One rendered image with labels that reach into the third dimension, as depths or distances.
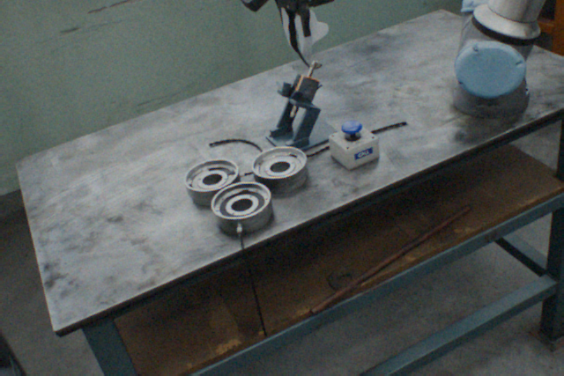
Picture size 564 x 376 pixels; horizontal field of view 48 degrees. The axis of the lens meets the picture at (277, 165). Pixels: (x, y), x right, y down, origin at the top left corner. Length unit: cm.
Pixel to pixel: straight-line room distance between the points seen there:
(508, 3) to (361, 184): 39
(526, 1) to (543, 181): 59
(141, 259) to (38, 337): 122
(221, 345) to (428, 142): 56
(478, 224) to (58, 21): 181
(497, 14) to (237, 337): 76
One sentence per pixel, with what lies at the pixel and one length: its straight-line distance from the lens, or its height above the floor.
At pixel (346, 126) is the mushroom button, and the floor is 87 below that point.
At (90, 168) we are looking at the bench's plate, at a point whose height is 80.
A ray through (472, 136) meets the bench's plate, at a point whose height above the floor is 80.
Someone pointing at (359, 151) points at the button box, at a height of 83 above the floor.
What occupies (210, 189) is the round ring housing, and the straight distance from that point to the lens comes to 115.
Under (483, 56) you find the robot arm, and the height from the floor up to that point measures 100.
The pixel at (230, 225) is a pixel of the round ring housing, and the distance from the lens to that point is 108.
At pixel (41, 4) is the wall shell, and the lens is 262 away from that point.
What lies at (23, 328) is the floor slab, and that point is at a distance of 236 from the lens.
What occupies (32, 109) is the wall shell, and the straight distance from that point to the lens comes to 274.
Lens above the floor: 148
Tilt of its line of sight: 33 degrees down
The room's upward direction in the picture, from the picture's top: 11 degrees counter-clockwise
